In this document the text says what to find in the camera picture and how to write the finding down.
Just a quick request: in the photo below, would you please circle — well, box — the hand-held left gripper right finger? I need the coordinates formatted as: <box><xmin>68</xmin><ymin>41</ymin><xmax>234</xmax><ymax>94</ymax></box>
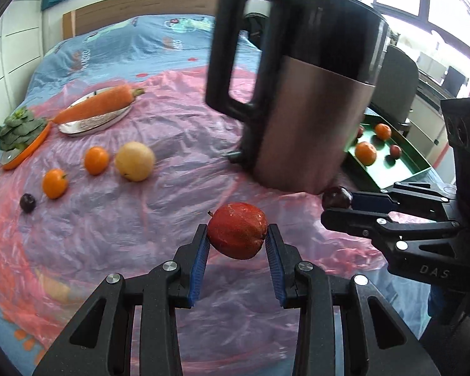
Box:
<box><xmin>265</xmin><ymin>223</ymin><xmax>431</xmax><ymax>376</ymax></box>

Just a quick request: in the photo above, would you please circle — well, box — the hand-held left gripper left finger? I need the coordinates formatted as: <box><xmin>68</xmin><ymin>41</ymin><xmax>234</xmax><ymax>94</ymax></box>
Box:
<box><xmin>32</xmin><ymin>223</ymin><xmax>211</xmax><ymax>376</ymax></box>

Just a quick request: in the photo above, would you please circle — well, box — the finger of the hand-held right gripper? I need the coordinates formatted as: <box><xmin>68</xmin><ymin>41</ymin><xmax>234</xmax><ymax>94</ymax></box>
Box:
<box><xmin>321</xmin><ymin>208</ymin><xmax>461</xmax><ymax>251</ymax></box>
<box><xmin>352</xmin><ymin>182</ymin><xmax>459</xmax><ymax>220</ymax></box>

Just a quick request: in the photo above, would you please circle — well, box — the dark plum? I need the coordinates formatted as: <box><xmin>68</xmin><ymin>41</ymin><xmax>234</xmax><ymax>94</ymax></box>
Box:
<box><xmin>322</xmin><ymin>185</ymin><xmax>353</xmax><ymax>210</ymax></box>
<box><xmin>19</xmin><ymin>193</ymin><xmax>37</xmax><ymax>213</ymax></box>

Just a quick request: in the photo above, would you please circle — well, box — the green tray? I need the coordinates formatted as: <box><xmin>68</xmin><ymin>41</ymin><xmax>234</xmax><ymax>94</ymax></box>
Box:
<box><xmin>344</xmin><ymin>113</ymin><xmax>433</xmax><ymax>192</ymax></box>

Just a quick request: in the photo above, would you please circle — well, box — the yellow pear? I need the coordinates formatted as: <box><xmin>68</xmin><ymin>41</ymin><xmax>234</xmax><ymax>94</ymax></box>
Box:
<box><xmin>115</xmin><ymin>142</ymin><xmax>156</xmax><ymax>182</ymax></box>

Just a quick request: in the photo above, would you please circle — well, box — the small orange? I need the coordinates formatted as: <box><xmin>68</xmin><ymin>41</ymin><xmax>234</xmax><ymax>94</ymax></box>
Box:
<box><xmin>42</xmin><ymin>168</ymin><xmax>69</xmax><ymax>200</ymax></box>
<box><xmin>84</xmin><ymin>146</ymin><xmax>110</xmax><ymax>175</ymax></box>

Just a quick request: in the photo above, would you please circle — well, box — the person's right forearm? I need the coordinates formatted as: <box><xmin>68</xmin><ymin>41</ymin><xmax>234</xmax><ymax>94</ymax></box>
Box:
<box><xmin>429</xmin><ymin>286</ymin><xmax>461</xmax><ymax>324</ymax></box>

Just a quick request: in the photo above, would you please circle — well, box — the pink plastic sheet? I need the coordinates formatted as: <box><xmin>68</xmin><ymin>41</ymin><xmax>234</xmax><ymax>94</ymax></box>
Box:
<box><xmin>0</xmin><ymin>66</ymin><xmax>435</xmax><ymax>365</ymax></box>

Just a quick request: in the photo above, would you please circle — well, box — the black and copper electric kettle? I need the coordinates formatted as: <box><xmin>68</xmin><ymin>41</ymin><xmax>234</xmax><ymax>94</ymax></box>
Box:
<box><xmin>205</xmin><ymin>0</ymin><xmax>390</xmax><ymax>196</ymax></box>

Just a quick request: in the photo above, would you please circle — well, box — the grey office chair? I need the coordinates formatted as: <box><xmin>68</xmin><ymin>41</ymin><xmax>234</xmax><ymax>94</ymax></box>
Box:
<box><xmin>370</xmin><ymin>44</ymin><xmax>420</xmax><ymax>134</ymax></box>

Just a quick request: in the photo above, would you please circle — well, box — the black monitor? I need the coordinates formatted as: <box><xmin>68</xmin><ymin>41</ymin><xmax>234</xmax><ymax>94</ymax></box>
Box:
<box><xmin>442</xmin><ymin>66</ymin><xmax>465</xmax><ymax>97</ymax></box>

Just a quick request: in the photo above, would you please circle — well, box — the silver patterned plate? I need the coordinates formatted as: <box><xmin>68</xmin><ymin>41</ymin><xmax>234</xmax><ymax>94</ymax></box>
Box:
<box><xmin>58</xmin><ymin>88</ymin><xmax>135</xmax><ymax>137</ymax></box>

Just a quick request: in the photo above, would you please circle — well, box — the carrot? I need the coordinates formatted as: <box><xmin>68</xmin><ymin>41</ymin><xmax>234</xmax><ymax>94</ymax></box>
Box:
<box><xmin>49</xmin><ymin>85</ymin><xmax>145</xmax><ymax>125</ymax></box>

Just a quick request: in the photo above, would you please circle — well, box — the window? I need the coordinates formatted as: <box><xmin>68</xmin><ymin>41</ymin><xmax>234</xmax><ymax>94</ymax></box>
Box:
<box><xmin>372</xmin><ymin>0</ymin><xmax>470</xmax><ymax>48</ymax></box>

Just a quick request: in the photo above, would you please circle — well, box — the orange plate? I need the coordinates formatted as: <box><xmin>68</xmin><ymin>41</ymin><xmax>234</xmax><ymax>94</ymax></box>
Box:
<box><xmin>1</xmin><ymin>122</ymin><xmax>51</xmax><ymax>170</ymax></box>

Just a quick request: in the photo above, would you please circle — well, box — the green leafy vegetable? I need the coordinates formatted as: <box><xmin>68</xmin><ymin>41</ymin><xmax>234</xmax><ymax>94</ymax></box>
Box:
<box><xmin>0</xmin><ymin>107</ymin><xmax>48</xmax><ymax>151</ymax></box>

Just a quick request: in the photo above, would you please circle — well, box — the wooden headboard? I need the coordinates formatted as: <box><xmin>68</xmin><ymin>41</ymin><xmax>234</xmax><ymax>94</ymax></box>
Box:
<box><xmin>63</xmin><ymin>0</ymin><xmax>220</xmax><ymax>40</ymax></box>

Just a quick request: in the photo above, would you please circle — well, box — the white wardrobe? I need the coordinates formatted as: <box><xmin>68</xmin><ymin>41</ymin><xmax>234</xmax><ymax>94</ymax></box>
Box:
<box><xmin>0</xmin><ymin>8</ymin><xmax>45</xmax><ymax>98</ymax></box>

